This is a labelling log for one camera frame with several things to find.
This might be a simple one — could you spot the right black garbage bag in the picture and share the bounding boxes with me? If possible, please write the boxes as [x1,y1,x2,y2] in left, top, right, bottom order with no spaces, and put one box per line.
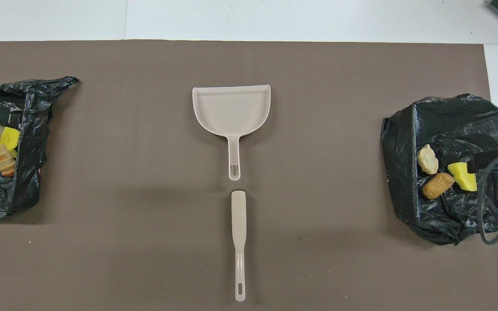
[380,93,498,246]

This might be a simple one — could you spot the black garbage bag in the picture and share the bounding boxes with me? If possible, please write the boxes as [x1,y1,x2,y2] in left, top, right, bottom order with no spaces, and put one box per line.
[380,93,498,246]
[0,76,79,218]

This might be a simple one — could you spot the left black garbage bag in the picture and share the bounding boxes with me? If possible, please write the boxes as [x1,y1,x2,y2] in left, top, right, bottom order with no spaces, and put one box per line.
[0,76,79,218]

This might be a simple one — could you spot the green and yellow sponge piece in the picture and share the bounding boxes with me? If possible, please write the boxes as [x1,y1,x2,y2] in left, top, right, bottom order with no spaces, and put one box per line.
[447,162,478,192]

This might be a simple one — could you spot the orange striped croissant toy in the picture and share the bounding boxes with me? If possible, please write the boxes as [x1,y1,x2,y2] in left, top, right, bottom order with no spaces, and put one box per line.
[417,144,440,175]

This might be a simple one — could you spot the beige hand brush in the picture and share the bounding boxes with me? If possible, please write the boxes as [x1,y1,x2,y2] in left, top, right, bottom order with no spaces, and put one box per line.
[231,190,247,302]

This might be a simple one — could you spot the orange striped bread chunk toy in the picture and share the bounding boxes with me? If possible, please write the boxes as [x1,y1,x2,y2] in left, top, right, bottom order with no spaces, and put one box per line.
[0,144,16,178]

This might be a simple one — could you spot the beige plastic dustpan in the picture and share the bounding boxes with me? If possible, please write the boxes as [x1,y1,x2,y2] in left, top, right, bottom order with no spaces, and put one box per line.
[192,84,271,181]

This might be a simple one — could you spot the brown bread bun toy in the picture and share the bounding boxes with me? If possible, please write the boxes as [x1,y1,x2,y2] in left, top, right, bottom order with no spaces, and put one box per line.
[422,173,455,200]

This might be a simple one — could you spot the brown paper table mat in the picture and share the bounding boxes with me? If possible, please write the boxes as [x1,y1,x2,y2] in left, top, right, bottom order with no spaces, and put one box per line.
[0,40,498,311]

